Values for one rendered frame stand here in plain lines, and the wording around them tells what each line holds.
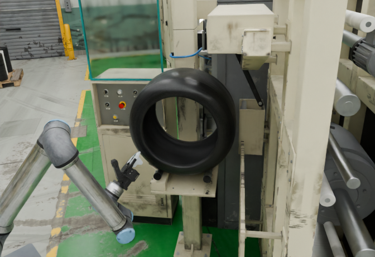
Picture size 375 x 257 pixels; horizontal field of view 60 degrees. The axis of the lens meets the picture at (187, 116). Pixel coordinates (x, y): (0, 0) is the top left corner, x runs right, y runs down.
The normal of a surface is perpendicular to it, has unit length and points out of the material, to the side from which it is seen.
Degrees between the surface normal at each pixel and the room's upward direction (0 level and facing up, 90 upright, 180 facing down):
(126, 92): 90
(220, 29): 90
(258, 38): 72
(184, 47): 90
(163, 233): 0
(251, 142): 90
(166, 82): 44
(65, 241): 0
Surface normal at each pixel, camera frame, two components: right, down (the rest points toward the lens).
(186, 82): -0.02, -0.42
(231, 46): -0.15, 0.38
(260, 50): -0.16, 0.07
